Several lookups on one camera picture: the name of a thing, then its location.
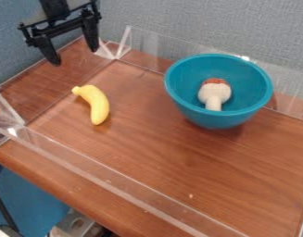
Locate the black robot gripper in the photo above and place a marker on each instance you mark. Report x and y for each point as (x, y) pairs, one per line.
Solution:
(61, 16)

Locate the yellow toy banana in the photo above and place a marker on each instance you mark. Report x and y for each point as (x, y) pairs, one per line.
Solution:
(97, 101)

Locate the blue plastic bowl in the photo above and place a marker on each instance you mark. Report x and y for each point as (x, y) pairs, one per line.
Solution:
(248, 81)

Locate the clear acrylic table barrier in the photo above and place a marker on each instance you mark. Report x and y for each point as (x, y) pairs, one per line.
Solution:
(147, 173)

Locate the white red toy mushroom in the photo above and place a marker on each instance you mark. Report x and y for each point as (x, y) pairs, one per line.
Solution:
(214, 93)

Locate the grey metal bracket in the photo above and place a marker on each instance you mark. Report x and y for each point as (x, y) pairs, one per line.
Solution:
(75, 225)

